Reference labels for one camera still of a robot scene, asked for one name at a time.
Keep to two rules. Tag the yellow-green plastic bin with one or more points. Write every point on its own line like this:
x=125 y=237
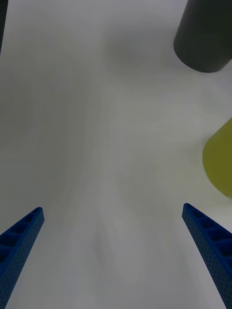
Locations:
x=221 y=159

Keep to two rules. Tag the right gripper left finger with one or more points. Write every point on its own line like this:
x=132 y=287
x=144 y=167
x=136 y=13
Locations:
x=19 y=251

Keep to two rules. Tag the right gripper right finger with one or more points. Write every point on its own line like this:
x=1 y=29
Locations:
x=212 y=246

